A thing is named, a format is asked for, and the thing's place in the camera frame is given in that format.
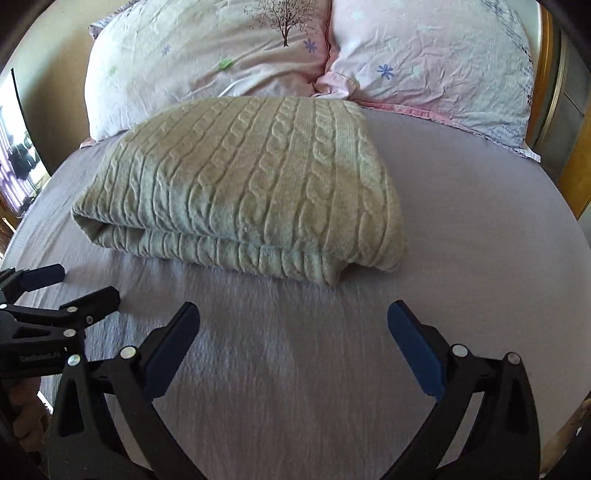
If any wooden headboard shelf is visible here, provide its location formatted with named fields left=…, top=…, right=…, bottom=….
left=526, top=1, right=590, bottom=219

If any beige cable-knit sweater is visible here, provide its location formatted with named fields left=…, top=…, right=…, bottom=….
left=72, top=97, right=406, bottom=286

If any pink tree-print pillow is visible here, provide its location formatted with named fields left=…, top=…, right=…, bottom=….
left=84, top=1, right=332, bottom=141

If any lavender bed sheet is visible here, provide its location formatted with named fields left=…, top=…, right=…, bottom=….
left=4, top=110, right=590, bottom=479

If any person's left hand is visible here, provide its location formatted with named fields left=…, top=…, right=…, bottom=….
left=9, top=377, right=49, bottom=453

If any pink floral pillow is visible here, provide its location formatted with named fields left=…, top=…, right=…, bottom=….
left=315, top=1, right=539, bottom=160

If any black flat-screen television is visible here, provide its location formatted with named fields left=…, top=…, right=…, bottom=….
left=0, top=69, right=50, bottom=218

